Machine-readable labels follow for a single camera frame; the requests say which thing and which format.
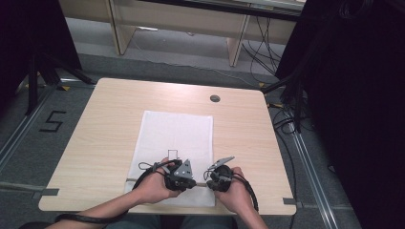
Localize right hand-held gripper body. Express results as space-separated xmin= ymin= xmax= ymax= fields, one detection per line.
xmin=206 ymin=155 xmax=236 ymax=193

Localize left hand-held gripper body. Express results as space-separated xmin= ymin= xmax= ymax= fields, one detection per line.
xmin=163 ymin=158 xmax=195 ymax=192

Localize white towel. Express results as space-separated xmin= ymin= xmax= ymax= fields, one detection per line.
xmin=124 ymin=110 xmax=217 ymax=208

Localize person's right hand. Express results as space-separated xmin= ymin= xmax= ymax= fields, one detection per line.
xmin=214 ymin=166 xmax=255 ymax=215

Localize person's left hand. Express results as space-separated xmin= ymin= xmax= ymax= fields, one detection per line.
xmin=135 ymin=156 xmax=183 ymax=205

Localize person's legs in jeans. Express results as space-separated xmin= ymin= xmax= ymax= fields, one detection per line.
xmin=104 ymin=214 xmax=238 ymax=229

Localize black curtain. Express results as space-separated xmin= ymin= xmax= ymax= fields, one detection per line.
xmin=274 ymin=0 xmax=405 ymax=229
xmin=0 ymin=0 xmax=83 ymax=113

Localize light wooden desk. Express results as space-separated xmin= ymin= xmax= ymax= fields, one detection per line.
xmin=57 ymin=0 xmax=308 ymax=68

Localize black tripod stand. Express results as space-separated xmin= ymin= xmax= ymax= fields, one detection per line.
xmin=24 ymin=52 xmax=97 ymax=116

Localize right hand-held gripper black cable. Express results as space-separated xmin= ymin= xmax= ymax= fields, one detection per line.
xmin=231 ymin=172 xmax=260 ymax=213

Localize hand-held gripper black cable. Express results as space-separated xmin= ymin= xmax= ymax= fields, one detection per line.
xmin=54 ymin=159 xmax=177 ymax=225
xmin=231 ymin=172 xmax=260 ymax=213

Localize black floor cables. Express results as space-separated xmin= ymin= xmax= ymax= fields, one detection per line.
xmin=267 ymin=98 xmax=318 ymax=229

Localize metal floor rail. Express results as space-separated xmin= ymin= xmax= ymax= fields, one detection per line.
xmin=0 ymin=83 xmax=66 ymax=175
xmin=287 ymin=122 xmax=341 ymax=229

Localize left hand-held gripper black cable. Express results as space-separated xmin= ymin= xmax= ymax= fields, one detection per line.
xmin=54 ymin=159 xmax=177 ymax=225

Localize black stand with cables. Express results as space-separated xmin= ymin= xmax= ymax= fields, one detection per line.
xmin=261 ymin=61 xmax=309 ymax=135

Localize black hanging cables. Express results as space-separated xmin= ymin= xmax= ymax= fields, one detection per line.
xmin=241 ymin=15 xmax=284 ymax=84

